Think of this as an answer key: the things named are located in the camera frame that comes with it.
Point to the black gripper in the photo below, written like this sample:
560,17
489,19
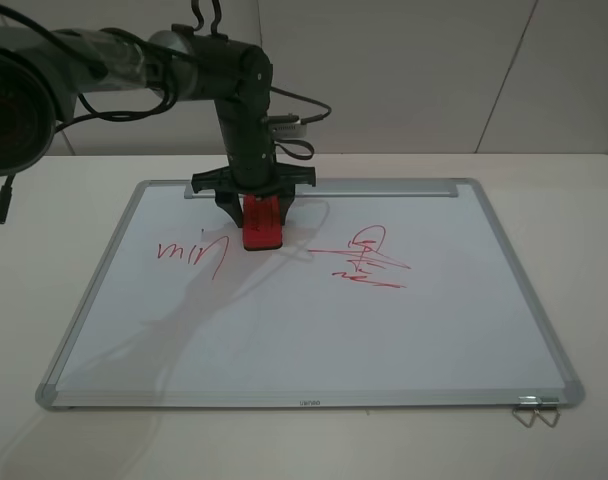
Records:
252,165

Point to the red whiteboard eraser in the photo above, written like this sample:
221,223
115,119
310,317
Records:
262,226

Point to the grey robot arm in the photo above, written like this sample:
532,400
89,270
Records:
43,77

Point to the white aluminium-framed whiteboard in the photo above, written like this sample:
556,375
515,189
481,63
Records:
384,293

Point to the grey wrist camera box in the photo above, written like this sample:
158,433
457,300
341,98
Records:
286,127

